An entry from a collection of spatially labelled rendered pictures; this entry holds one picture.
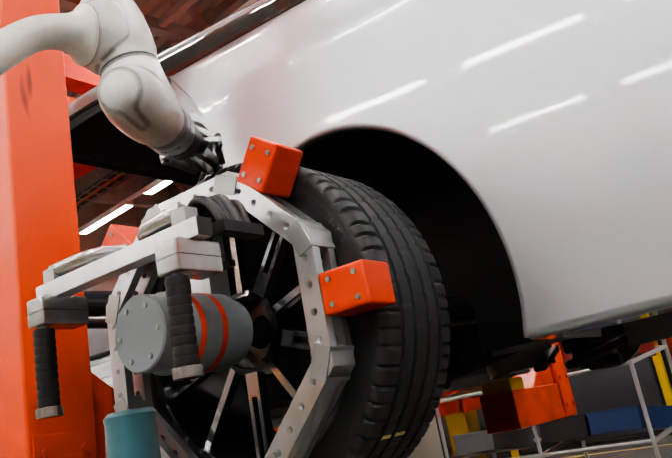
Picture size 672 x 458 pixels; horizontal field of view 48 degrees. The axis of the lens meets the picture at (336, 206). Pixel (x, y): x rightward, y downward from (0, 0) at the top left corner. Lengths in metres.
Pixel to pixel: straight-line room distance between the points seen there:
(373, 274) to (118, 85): 0.49
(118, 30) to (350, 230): 0.50
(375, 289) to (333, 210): 0.20
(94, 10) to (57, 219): 0.61
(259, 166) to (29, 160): 0.64
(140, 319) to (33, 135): 0.68
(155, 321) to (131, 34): 0.47
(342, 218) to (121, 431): 0.51
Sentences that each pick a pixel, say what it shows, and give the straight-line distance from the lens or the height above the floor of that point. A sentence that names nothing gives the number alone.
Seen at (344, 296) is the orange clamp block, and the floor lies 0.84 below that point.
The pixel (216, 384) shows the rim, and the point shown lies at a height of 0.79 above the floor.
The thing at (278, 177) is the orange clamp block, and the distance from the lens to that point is 1.32.
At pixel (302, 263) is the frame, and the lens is 1.23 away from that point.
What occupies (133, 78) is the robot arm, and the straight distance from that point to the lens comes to 1.22.
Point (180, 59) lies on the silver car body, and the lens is 2.30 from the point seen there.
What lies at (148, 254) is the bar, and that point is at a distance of 1.20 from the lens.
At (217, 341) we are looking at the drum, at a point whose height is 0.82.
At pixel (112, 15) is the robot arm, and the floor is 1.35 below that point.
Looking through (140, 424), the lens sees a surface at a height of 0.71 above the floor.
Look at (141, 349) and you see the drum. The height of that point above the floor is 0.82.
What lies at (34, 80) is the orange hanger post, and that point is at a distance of 1.89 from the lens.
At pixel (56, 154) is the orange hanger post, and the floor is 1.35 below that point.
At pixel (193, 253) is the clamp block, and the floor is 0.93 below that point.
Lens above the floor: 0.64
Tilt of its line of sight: 17 degrees up
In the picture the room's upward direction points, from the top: 11 degrees counter-clockwise
